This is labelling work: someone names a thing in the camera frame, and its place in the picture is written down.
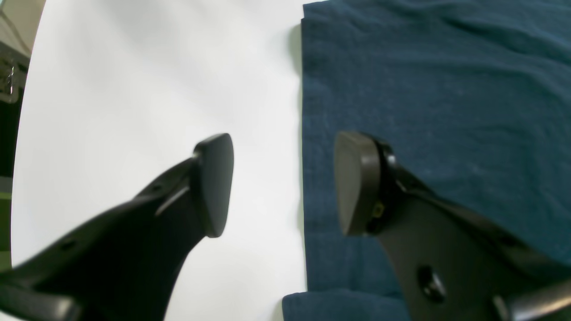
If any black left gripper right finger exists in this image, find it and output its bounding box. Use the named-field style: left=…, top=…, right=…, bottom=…
left=334, top=131, right=570, bottom=321

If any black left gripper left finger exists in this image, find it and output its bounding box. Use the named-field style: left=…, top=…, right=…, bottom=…
left=0, top=133, right=234, bottom=321

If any dark navy blue T-shirt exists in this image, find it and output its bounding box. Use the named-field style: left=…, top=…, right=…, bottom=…
left=282, top=0, right=571, bottom=321

